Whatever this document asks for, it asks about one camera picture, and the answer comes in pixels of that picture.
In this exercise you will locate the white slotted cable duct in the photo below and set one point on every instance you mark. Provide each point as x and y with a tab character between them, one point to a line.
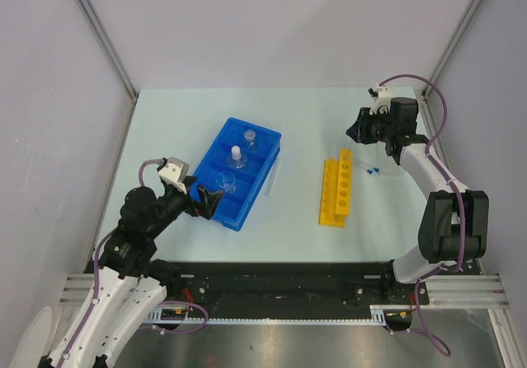
158	318

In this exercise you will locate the clear glass beaker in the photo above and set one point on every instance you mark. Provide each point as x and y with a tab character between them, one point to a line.
226	181

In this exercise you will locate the blue divided plastic bin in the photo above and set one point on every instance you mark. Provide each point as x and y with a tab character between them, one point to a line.
235	207

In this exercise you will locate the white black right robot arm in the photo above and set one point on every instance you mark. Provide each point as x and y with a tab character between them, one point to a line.
454	224

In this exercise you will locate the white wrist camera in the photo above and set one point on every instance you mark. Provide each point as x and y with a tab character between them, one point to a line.
382	97
173	172

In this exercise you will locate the glass flask with white stopper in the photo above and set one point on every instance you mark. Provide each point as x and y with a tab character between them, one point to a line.
237	159

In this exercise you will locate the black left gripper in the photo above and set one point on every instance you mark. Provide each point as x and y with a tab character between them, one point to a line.
208	200

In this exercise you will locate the small clear glass flask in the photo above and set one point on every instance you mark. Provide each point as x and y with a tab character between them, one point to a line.
251	141

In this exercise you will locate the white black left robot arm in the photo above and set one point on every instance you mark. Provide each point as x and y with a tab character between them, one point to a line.
128	282

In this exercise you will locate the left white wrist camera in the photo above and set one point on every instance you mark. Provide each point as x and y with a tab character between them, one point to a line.
173	172

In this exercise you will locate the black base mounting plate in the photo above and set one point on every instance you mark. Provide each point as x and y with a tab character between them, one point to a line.
289	290

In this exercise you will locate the yellow test tube rack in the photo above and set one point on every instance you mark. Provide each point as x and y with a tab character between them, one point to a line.
335	201

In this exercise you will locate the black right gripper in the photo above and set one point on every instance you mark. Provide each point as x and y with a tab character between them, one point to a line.
359	131

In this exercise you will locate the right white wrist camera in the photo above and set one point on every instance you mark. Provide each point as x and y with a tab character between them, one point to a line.
382	97

